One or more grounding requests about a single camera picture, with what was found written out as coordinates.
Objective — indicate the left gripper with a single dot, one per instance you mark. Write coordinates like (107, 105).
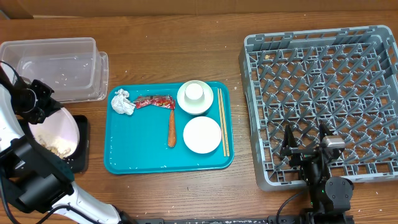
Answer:
(46, 110)

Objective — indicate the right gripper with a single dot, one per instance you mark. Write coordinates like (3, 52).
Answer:
(301, 154)

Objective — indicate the large white plate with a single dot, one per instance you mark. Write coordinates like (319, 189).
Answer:
(61, 123)

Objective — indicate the rice and food scraps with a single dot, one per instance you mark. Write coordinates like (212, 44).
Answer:
(57, 145)

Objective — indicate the white napkin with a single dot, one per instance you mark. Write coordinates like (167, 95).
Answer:
(121, 104)

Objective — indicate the red snack wrapper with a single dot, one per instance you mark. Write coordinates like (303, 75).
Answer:
(163, 101)

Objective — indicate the orange carrot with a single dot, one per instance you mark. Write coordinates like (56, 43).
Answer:
(172, 139)

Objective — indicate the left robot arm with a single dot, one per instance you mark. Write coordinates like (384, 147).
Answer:
(32, 177)

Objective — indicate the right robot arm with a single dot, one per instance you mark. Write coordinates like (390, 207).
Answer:
(329, 196)

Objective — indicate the grey dishwasher rack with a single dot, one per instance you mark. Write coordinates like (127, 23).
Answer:
(344, 78)

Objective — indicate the clear plastic bin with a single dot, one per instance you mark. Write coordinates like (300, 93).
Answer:
(73, 67)

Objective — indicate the black plastic tray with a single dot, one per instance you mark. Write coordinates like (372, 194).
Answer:
(78, 161)

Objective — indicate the right wooden chopstick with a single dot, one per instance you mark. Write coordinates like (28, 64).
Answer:
(224, 126)

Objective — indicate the wooden chopstick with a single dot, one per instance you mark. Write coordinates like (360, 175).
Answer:
(224, 126)
(221, 122)

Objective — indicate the left wooden chopstick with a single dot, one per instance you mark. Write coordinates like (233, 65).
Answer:
(221, 122)

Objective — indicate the small white plate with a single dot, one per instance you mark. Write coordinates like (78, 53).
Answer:
(202, 135)

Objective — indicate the white bowl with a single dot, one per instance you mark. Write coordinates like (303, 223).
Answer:
(195, 107)

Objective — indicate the teal serving tray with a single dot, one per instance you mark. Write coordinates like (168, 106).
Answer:
(137, 143)

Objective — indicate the white cup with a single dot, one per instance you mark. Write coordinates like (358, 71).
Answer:
(194, 92)

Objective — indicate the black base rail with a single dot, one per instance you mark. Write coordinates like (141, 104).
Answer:
(217, 221)

